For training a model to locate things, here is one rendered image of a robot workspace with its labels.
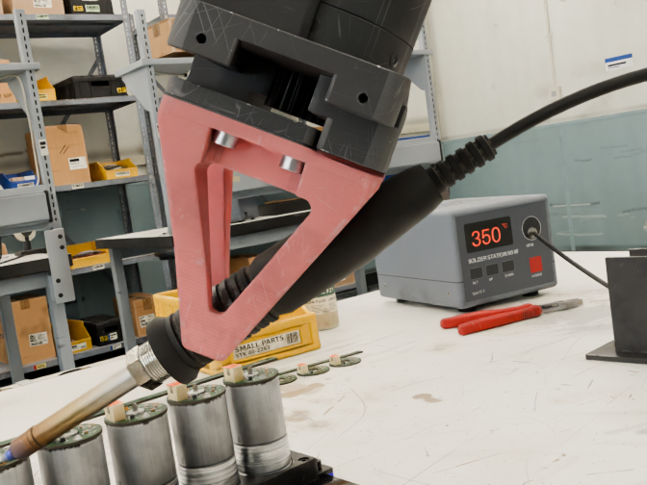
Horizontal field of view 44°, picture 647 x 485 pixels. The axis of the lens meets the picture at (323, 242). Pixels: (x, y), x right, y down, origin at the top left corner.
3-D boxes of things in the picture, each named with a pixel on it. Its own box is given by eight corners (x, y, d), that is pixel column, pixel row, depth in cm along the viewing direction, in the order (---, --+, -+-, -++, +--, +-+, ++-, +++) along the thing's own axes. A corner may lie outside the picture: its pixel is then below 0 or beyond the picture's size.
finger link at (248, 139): (77, 329, 24) (182, 23, 23) (150, 293, 31) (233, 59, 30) (293, 414, 23) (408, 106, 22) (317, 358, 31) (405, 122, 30)
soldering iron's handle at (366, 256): (176, 394, 26) (517, 176, 24) (134, 330, 26) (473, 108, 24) (195, 375, 28) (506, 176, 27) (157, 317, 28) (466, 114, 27)
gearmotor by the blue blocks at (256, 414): (305, 480, 36) (288, 369, 36) (260, 499, 35) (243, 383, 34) (272, 469, 38) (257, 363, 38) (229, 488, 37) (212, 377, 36)
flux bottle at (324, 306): (303, 333, 75) (287, 227, 75) (305, 326, 79) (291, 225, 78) (339, 328, 75) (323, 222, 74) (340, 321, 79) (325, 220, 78)
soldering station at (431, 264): (561, 293, 78) (550, 192, 77) (462, 317, 73) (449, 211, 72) (468, 282, 91) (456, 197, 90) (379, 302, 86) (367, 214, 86)
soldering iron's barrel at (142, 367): (18, 477, 27) (172, 378, 26) (-8, 439, 27) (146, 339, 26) (38, 463, 29) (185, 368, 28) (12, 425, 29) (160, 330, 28)
